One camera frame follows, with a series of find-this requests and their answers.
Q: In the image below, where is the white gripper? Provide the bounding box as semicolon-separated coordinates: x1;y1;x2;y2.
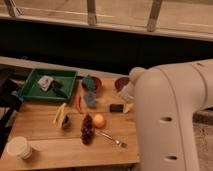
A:
120;82;134;113

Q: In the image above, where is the black eraser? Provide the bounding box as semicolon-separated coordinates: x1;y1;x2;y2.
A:
109;104;124;112

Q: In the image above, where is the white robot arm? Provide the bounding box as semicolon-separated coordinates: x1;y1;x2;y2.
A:
124;59;213;171

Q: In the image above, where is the dark maroon bowl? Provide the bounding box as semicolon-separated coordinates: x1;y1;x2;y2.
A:
115;77;129;92

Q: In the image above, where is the orange peach fruit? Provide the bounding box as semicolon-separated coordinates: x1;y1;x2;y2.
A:
93;114;106;129

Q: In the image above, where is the orange bowl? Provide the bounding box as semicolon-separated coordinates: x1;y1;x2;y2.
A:
81;76;102;92

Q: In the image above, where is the silver fork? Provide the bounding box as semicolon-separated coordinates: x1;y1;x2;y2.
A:
97;131;128;148

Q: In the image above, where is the blue plastic cup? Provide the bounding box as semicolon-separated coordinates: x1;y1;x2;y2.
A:
84;91;96;107

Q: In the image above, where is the dark grape bunch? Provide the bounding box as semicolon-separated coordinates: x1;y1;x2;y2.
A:
81;114;94;145

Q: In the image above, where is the teal sponge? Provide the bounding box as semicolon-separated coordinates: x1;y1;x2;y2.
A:
82;76;96;90

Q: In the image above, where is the red chili pepper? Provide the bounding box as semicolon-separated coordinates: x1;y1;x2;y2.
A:
76;94;83;114

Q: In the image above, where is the black tool in tray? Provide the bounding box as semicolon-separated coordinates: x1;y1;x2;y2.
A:
51;80;67;98

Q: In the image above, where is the green plastic tray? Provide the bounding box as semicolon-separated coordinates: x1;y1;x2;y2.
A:
20;68;77;102

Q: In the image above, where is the white grey packet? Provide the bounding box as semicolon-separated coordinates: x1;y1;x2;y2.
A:
38;75;53;91

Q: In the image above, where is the white lidded cup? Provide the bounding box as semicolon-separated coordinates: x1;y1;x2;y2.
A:
6;137;32;159

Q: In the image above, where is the dark chair at left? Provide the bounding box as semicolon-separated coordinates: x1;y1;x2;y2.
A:
0;68;22;156

